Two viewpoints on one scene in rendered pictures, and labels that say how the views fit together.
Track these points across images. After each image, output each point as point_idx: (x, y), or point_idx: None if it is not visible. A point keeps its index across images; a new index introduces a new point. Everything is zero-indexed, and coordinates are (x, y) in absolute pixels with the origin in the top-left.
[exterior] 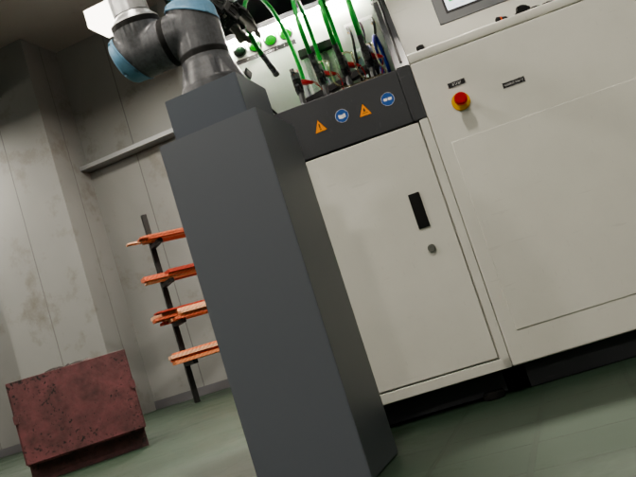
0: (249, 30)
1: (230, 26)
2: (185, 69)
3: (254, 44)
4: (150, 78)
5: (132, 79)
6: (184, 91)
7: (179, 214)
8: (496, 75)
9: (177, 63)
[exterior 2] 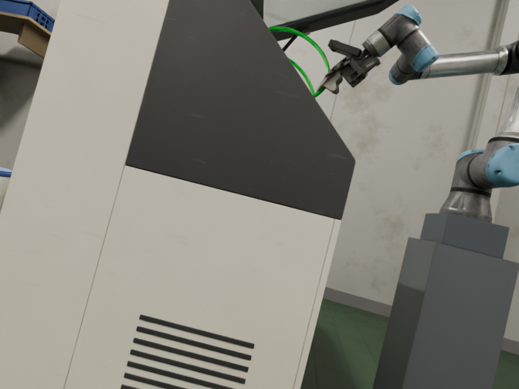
0: (337, 93)
1: (351, 85)
2: (490, 204)
3: (320, 93)
4: (499, 186)
5: (515, 184)
6: (491, 218)
7: (507, 315)
8: None
9: (484, 188)
